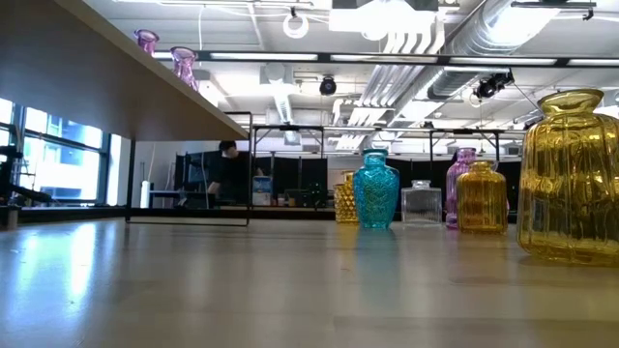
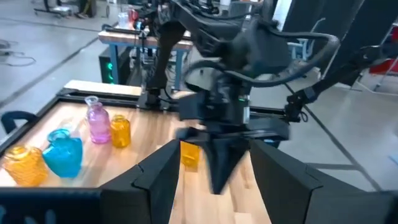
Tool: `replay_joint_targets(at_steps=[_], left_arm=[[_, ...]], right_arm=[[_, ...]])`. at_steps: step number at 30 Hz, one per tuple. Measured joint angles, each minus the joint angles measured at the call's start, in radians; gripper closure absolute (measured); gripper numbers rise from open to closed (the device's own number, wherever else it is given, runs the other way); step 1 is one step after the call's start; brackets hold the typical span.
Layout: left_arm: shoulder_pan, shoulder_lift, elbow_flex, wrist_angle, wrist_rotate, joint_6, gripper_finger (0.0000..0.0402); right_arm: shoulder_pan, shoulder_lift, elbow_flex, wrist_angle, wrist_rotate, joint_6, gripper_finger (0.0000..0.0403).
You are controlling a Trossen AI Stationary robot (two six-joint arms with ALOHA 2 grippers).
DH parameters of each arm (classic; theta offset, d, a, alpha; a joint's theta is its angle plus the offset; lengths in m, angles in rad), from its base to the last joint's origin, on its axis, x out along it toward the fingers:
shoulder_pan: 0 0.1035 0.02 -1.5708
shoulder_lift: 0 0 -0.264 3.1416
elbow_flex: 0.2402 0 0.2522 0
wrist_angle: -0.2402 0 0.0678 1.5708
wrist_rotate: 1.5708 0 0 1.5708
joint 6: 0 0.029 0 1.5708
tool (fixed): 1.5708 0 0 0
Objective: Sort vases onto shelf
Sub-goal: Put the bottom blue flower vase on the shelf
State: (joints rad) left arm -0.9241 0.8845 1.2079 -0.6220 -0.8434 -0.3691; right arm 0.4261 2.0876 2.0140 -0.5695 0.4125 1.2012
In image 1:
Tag teal urn-shaped glass vase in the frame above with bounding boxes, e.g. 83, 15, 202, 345
352, 148, 401, 230

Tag pink wavy-ribbed glass vase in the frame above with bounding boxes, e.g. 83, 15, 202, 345
168, 45, 200, 93

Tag pink flared diamond-cut vase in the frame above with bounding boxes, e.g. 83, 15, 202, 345
133, 27, 161, 57

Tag yellow large fluted vase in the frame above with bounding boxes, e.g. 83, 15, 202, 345
516, 88, 619, 268

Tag wooden shelf board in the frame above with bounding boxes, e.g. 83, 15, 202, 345
0, 0, 250, 142

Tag black device green lights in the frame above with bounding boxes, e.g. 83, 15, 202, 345
304, 181, 329, 209

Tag yellow honeycomb glass vase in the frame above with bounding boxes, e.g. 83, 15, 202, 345
333, 169, 360, 225

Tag blue white box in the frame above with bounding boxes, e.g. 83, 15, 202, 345
251, 174, 273, 207

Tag person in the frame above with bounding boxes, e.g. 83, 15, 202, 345
206, 139, 265, 207

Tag clear square glass bottle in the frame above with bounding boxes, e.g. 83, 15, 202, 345
400, 179, 444, 226

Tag black monitor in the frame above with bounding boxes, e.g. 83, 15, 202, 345
174, 150, 214, 192

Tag pink ribbed glass bottle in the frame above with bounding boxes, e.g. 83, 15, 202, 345
444, 147, 478, 230

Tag yellow ribbed glass bottle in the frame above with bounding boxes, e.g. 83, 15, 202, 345
456, 160, 509, 236

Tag black clamp-mounted light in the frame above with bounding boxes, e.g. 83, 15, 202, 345
472, 71, 516, 101

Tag large window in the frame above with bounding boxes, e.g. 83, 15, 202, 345
0, 94, 122, 208

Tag black ceiling track light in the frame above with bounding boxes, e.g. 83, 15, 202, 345
511, 0, 598, 21

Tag black background equipment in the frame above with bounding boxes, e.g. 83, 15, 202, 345
0, 144, 53, 204

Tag black background rig frame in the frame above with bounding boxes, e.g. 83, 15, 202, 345
251, 123, 507, 160

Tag black overhead camera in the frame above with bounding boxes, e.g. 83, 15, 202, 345
318, 75, 339, 97

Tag silver ceiling duct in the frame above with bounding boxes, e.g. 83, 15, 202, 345
427, 0, 557, 101

